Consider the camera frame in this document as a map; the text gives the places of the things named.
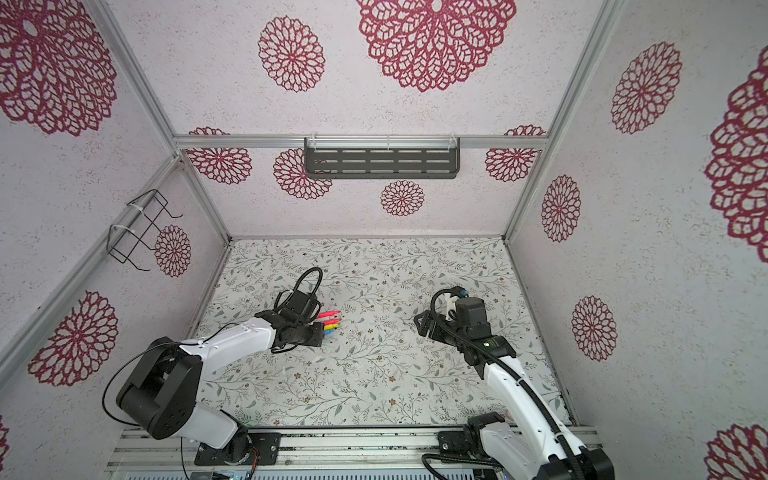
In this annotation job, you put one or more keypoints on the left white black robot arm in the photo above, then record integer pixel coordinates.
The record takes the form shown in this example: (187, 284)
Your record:
(161, 393)

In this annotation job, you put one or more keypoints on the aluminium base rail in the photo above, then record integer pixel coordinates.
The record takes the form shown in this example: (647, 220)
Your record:
(295, 448)

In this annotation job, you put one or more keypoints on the black wire wall rack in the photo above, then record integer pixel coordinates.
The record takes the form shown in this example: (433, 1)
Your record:
(137, 230)

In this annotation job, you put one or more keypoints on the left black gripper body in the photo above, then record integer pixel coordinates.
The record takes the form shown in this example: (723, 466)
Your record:
(311, 334)

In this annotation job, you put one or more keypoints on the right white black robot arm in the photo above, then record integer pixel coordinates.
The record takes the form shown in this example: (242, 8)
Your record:
(535, 443)

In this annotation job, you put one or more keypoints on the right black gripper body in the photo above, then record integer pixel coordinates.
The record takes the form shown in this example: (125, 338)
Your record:
(439, 335)

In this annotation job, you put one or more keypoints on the dark metal wall shelf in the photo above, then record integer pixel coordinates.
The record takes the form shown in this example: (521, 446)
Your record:
(336, 159)

